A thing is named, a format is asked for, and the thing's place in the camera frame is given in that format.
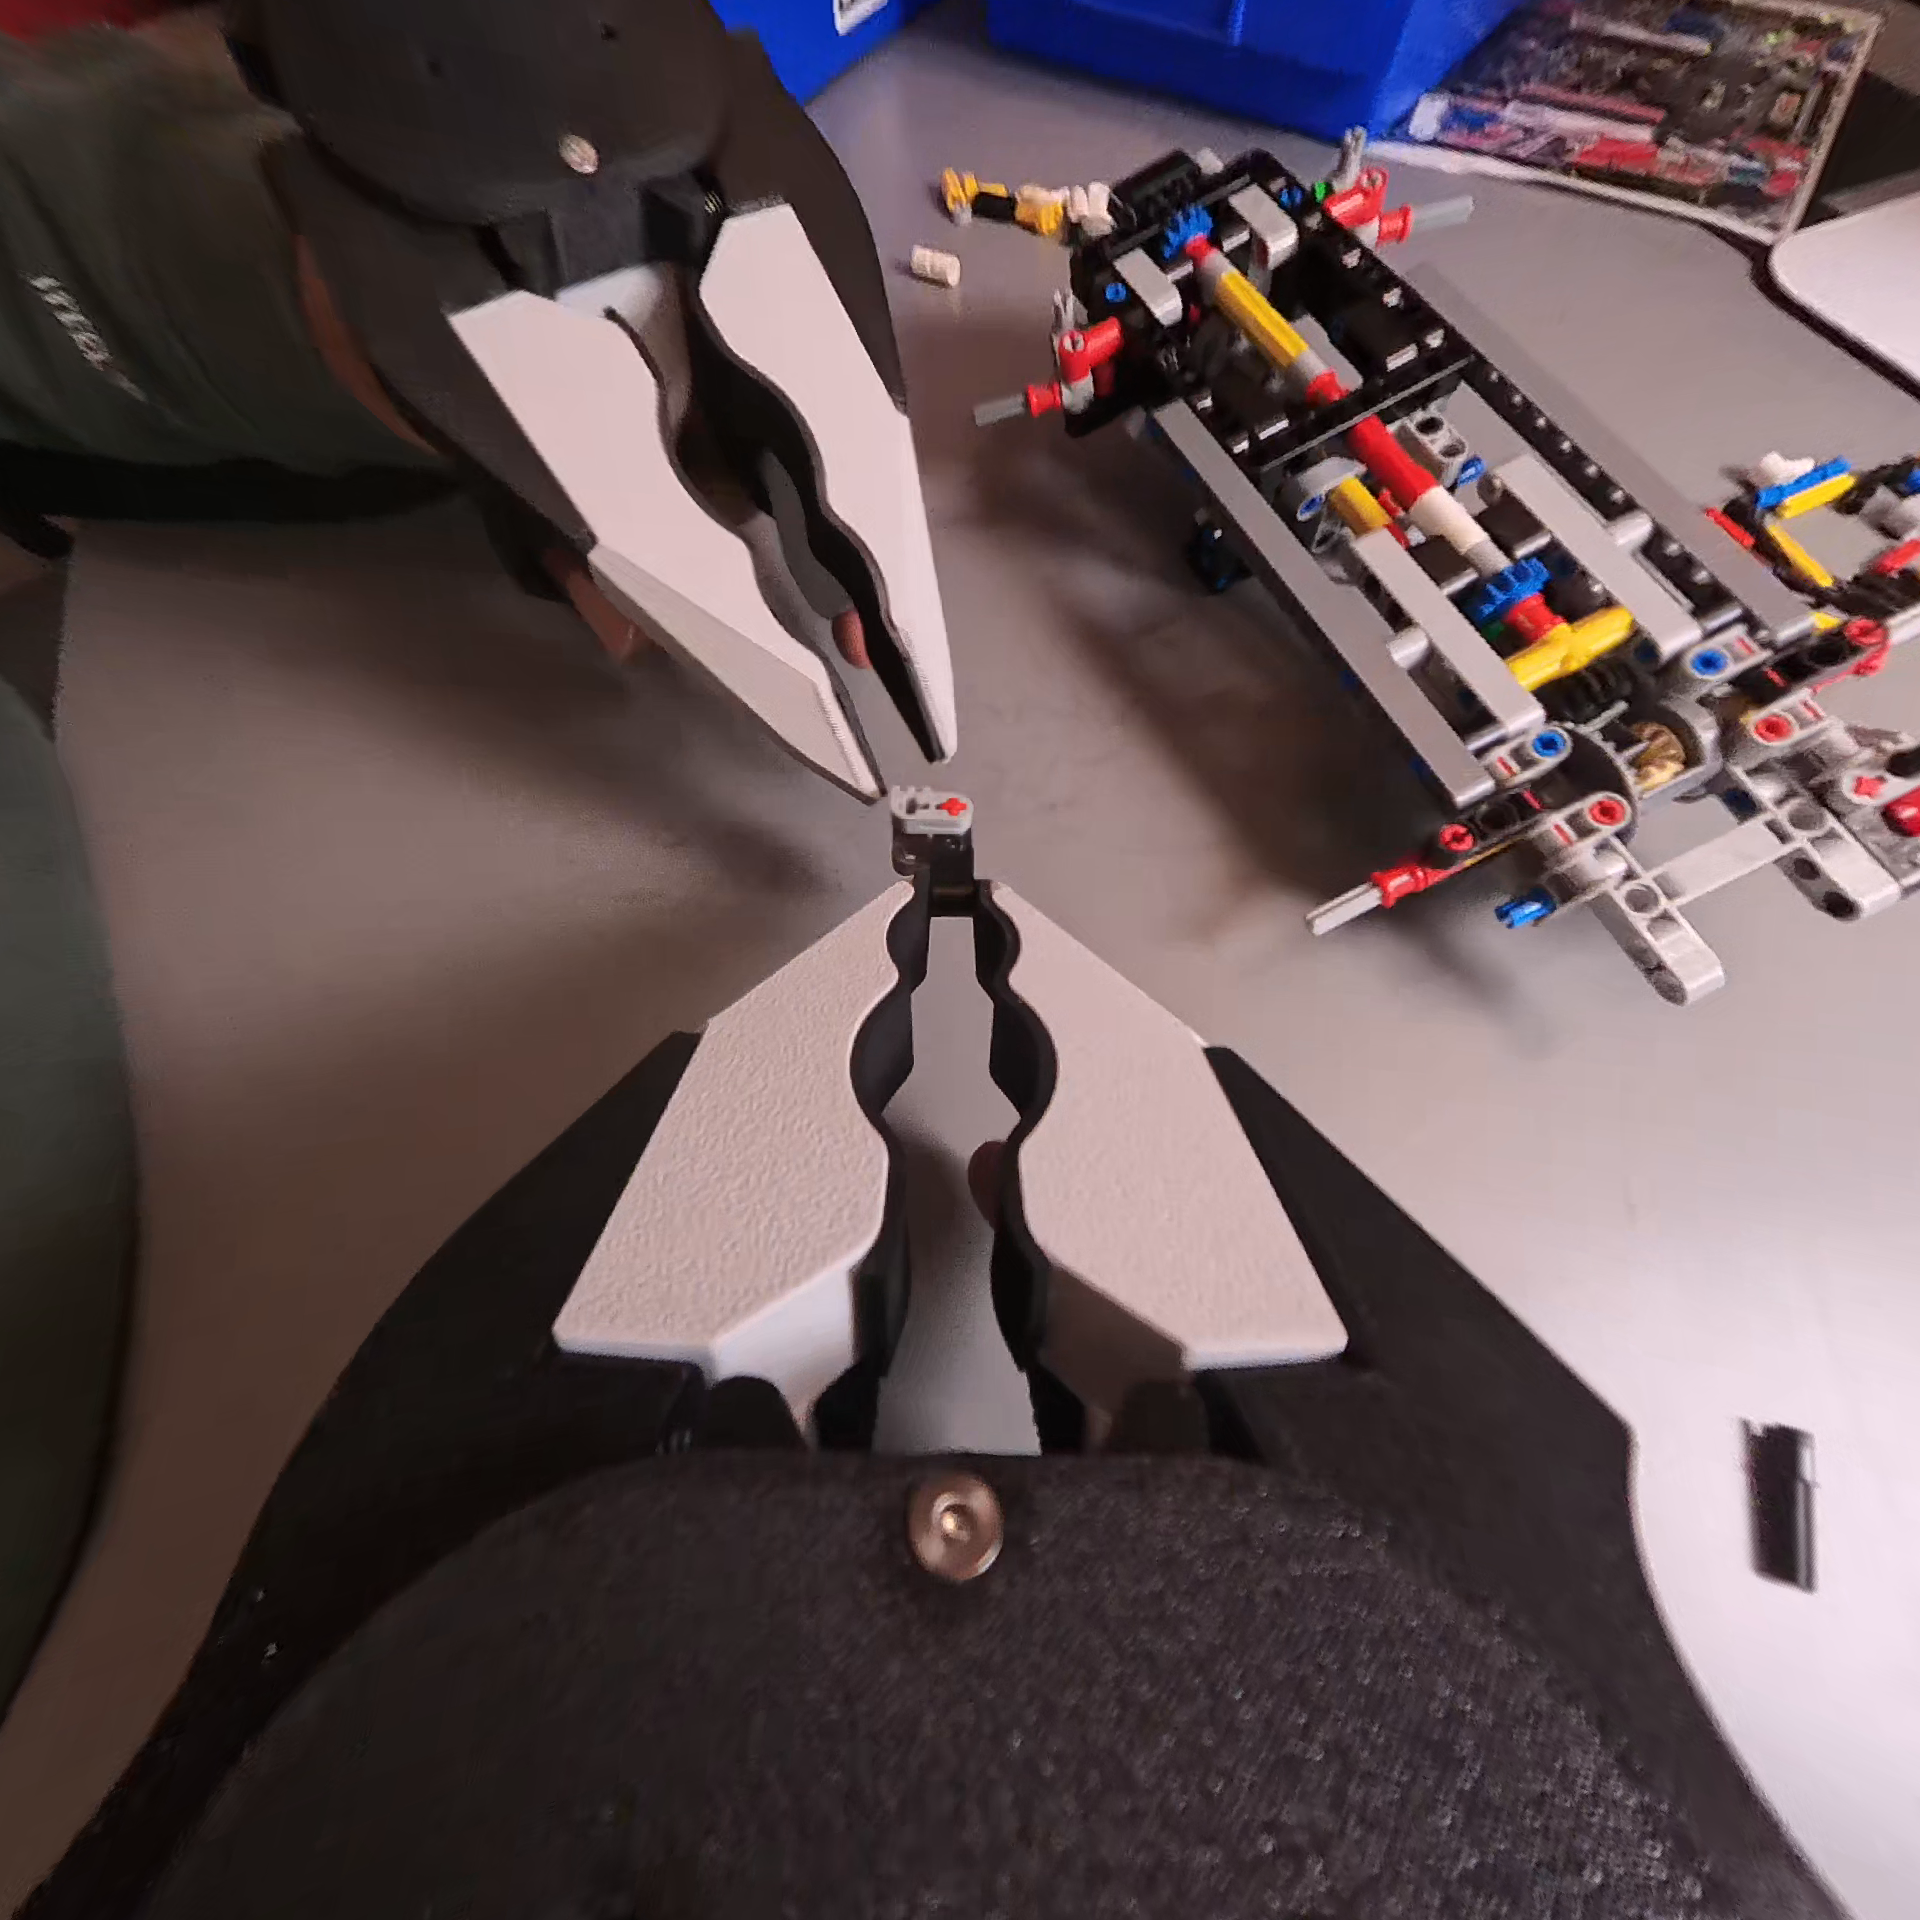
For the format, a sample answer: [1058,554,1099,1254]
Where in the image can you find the cluster of small toy pieces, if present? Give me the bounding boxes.
[1710,452,1920,646]

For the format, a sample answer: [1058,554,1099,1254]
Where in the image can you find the colourful sticker sheet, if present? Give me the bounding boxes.
[1400,0,1884,241]

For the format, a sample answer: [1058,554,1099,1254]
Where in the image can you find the person's left forearm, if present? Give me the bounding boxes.
[0,29,452,468]

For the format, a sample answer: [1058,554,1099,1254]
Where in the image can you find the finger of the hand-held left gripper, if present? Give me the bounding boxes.
[692,201,964,772]
[443,283,891,799]

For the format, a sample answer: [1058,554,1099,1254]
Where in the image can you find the toy car chassis model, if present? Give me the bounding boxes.
[975,141,1920,1006]

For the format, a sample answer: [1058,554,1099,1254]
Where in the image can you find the long black toy pin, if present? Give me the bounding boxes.
[1745,1422,1821,1593]

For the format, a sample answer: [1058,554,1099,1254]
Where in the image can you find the white book stand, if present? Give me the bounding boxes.
[1766,192,1920,392]

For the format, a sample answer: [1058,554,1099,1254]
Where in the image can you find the grey toy connector red pin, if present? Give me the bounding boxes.
[885,782,979,878]

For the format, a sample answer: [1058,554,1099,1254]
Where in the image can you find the person's left hand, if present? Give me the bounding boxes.
[290,238,648,671]

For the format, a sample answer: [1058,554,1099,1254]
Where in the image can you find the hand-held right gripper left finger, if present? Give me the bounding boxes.
[548,878,922,1433]

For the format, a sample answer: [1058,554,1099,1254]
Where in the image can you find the blue storage bin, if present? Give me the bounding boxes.
[984,0,1531,141]
[706,0,940,107]

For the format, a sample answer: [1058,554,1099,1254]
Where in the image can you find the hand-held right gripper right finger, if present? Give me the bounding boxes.
[979,878,1352,1423]

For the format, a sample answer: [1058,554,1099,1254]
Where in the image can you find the yellow white toy piece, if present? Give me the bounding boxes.
[938,167,1123,241]

